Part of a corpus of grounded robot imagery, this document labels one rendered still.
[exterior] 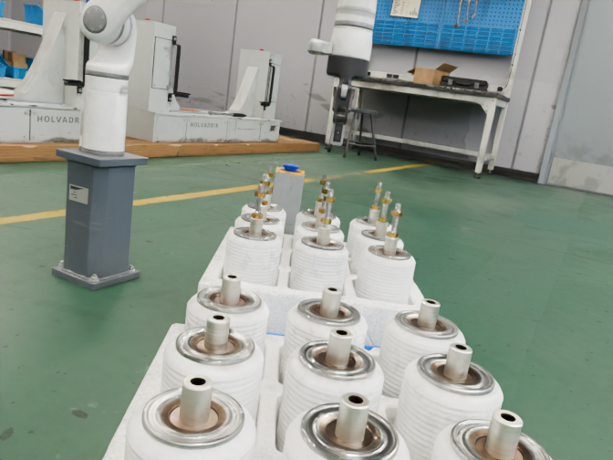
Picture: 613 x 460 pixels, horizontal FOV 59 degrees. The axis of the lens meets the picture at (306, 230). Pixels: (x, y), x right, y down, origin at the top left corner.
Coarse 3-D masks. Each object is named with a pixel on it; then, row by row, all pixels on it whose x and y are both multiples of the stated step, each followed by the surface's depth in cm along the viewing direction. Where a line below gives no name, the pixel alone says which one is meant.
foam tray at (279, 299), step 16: (224, 240) 113; (288, 240) 121; (288, 256) 109; (208, 272) 93; (288, 272) 100; (256, 288) 89; (272, 288) 90; (288, 288) 91; (352, 288) 95; (416, 288) 101; (272, 304) 89; (288, 304) 89; (352, 304) 89; (368, 304) 89; (384, 304) 90; (400, 304) 91; (416, 304) 92; (272, 320) 89; (368, 320) 90; (384, 320) 90; (368, 336) 90
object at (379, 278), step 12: (360, 264) 95; (372, 264) 92; (384, 264) 91; (396, 264) 91; (408, 264) 92; (360, 276) 94; (372, 276) 92; (384, 276) 91; (396, 276) 91; (408, 276) 92; (360, 288) 94; (372, 288) 92; (384, 288) 91; (396, 288) 92; (408, 288) 93; (384, 300) 92; (396, 300) 92
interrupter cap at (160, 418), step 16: (160, 400) 42; (176, 400) 42; (224, 400) 43; (144, 416) 39; (160, 416) 40; (176, 416) 40; (224, 416) 41; (240, 416) 41; (160, 432) 38; (176, 432) 38; (192, 432) 39; (208, 432) 39; (224, 432) 39; (240, 432) 40; (192, 448) 37; (208, 448) 37
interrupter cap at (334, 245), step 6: (306, 240) 94; (312, 240) 95; (330, 240) 96; (336, 240) 97; (312, 246) 91; (318, 246) 91; (324, 246) 92; (330, 246) 92; (336, 246) 93; (342, 246) 93
